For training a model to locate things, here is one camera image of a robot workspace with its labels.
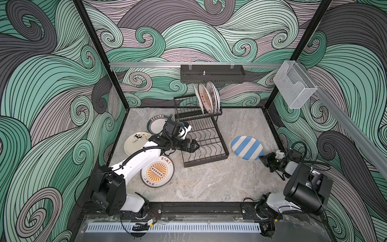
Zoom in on black wire dish rack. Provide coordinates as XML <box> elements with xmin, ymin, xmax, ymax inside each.
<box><xmin>173</xmin><ymin>94</ymin><xmax>229</xmax><ymax>168</ymax></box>

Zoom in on cream plate black drawing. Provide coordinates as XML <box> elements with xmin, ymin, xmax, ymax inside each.
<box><xmin>124</xmin><ymin>132</ymin><xmax>152</xmax><ymax>156</ymax></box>

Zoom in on orange sunburst plate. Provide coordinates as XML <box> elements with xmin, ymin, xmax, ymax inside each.
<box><xmin>198</xmin><ymin>84</ymin><xmax>213</xmax><ymax>114</ymax></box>
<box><xmin>141</xmin><ymin>156</ymin><xmax>174</xmax><ymax>188</ymax></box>

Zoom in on white plate red characters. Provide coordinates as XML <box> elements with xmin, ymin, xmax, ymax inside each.
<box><xmin>206</xmin><ymin>81</ymin><xmax>218</xmax><ymax>114</ymax></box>

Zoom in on blue striped plate large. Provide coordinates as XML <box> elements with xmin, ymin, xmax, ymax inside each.
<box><xmin>192</xmin><ymin>84</ymin><xmax>205</xmax><ymax>114</ymax></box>

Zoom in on white plate green flower outline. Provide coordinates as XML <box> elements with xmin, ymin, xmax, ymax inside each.
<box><xmin>215</xmin><ymin>87</ymin><xmax>221</xmax><ymax>113</ymax></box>

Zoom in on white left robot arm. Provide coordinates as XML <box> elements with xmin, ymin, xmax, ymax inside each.
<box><xmin>80</xmin><ymin>116</ymin><xmax>200</xmax><ymax>218</ymax></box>

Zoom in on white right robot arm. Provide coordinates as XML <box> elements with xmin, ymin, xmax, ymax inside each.
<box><xmin>255</xmin><ymin>141</ymin><xmax>333</xmax><ymax>220</ymax></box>

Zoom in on green-rimmed white plate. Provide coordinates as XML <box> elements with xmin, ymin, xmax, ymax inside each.
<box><xmin>147</xmin><ymin>115</ymin><xmax>169</xmax><ymax>135</ymax></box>

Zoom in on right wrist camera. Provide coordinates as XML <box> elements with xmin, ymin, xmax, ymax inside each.
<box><xmin>275</xmin><ymin>150</ymin><xmax>286</xmax><ymax>160</ymax></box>

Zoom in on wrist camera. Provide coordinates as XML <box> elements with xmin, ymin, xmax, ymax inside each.
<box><xmin>275</xmin><ymin>150</ymin><xmax>286</xmax><ymax>160</ymax></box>
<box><xmin>178</xmin><ymin>122</ymin><xmax>192</xmax><ymax>140</ymax></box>

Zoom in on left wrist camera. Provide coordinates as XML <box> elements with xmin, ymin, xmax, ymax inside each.
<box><xmin>178</xmin><ymin>122</ymin><xmax>192</xmax><ymax>140</ymax></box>

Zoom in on black wall-mounted tray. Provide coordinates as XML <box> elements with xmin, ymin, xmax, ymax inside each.
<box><xmin>180</xmin><ymin>64</ymin><xmax>246</xmax><ymax>84</ymax></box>

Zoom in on clear acrylic wall box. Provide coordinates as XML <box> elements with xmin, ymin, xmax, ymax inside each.
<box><xmin>273</xmin><ymin>61</ymin><xmax>317</xmax><ymax>110</ymax></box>

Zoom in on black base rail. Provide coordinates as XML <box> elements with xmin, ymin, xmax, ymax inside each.
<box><xmin>96</xmin><ymin>202</ymin><xmax>306</xmax><ymax>223</ymax></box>

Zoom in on aluminium rail back wall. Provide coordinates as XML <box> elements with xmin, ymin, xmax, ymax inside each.
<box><xmin>109</xmin><ymin>62</ymin><xmax>282</xmax><ymax>69</ymax></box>

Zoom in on aluminium rail wall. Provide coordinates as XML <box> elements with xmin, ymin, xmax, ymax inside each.
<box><xmin>109</xmin><ymin>62</ymin><xmax>282</xmax><ymax>69</ymax></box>
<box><xmin>296</xmin><ymin>62</ymin><xmax>387</xmax><ymax>177</ymax></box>

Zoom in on white slotted cable duct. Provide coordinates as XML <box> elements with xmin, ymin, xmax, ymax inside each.
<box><xmin>85</xmin><ymin>222</ymin><xmax>261</xmax><ymax>234</ymax></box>

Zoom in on aluminium rail right wall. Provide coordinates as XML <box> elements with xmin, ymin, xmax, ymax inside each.
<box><xmin>296</xmin><ymin>62</ymin><xmax>387</xmax><ymax>177</ymax></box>

